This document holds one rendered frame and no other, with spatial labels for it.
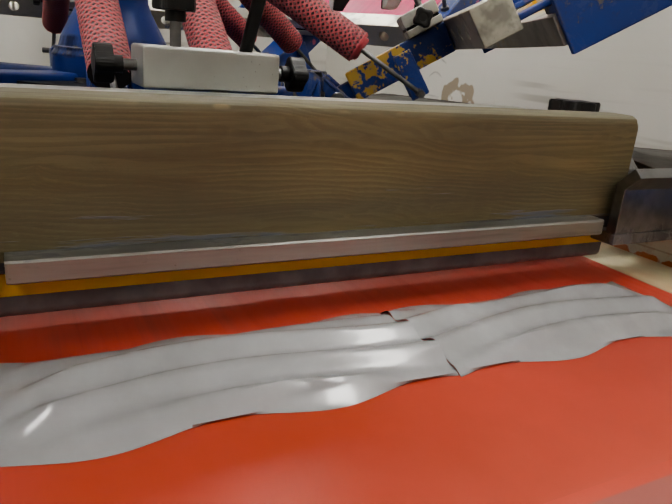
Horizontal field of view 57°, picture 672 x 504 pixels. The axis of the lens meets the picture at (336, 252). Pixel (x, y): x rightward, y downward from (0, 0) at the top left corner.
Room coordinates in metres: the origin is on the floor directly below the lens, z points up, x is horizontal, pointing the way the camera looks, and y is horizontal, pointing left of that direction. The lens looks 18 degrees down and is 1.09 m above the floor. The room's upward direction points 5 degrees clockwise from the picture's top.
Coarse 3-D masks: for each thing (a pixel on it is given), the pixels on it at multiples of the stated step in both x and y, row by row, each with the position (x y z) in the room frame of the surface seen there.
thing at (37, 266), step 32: (448, 224) 0.35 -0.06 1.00; (480, 224) 0.36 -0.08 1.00; (512, 224) 0.36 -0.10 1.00; (544, 224) 0.37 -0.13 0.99; (576, 224) 0.38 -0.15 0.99; (32, 256) 0.24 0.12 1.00; (64, 256) 0.24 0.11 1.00; (96, 256) 0.25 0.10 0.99; (128, 256) 0.25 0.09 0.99; (160, 256) 0.26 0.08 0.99; (192, 256) 0.27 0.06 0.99; (224, 256) 0.28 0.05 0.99; (256, 256) 0.28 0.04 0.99; (288, 256) 0.29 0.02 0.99; (320, 256) 0.30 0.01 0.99
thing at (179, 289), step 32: (448, 256) 0.37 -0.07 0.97; (480, 256) 0.38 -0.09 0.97; (512, 256) 0.39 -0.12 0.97; (544, 256) 0.41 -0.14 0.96; (96, 288) 0.27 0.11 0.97; (128, 288) 0.28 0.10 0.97; (160, 288) 0.28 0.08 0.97; (192, 288) 0.29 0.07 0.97; (224, 288) 0.30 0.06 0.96; (256, 288) 0.31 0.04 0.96
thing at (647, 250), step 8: (664, 240) 0.44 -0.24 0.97; (624, 248) 0.47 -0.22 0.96; (632, 248) 0.46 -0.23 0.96; (640, 248) 0.46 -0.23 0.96; (648, 248) 0.45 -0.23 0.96; (656, 248) 0.45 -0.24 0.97; (664, 248) 0.44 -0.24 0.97; (648, 256) 0.45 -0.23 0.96; (656, 256) 0.45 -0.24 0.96; (664, 256) 0.44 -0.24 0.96; (664, 264) 0.44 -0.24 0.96
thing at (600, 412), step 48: (384, 288) 0.34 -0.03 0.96; (432, 288) 0.35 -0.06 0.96; (480, 288) 0.36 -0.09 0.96; (528, 288) 0.36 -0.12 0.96; (480, 384) 0.24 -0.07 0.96; (528, 384) 0.24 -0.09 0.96; (576, 384) 0.25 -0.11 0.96; (624, 384) 0.25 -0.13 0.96; (576, 432) 0.21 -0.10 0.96; (624, 432) 0.21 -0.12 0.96
